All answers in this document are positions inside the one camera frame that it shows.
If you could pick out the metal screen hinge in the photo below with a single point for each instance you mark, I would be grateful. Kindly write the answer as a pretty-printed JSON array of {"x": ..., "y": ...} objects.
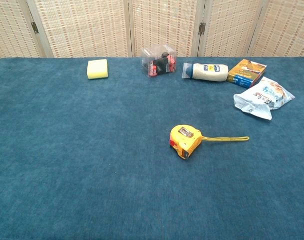
[
  {"x": 202, "y": 28},
  {"x": 35, "y": 27}
]

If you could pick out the orange and blue carton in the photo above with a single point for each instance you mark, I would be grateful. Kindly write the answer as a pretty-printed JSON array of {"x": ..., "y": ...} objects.
[{"x": 246, "y": 72}]

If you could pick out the woven folding screen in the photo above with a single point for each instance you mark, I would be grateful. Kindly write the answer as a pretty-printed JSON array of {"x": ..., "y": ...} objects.
[{"x": 79, "y": 25}]

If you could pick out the yellow sponge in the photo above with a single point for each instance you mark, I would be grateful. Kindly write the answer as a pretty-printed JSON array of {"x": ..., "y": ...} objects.
[{"x": 97, "y": 68}]

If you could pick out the white mayonnaise bottle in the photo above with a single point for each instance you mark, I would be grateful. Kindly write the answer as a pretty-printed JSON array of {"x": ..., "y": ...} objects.
[{"x": 209, "y": 72}]

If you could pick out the clear box with black-red items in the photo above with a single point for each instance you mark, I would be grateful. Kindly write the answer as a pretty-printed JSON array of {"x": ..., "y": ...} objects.
[{"x": 159, "y": 63}]

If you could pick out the white snack bag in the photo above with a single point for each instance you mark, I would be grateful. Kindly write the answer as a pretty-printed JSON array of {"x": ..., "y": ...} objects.
[{"x": 261, "y": 98}]

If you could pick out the yellow tape measure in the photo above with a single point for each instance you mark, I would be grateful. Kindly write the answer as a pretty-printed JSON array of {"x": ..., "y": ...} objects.
[{"x": 184, "y": 140}]

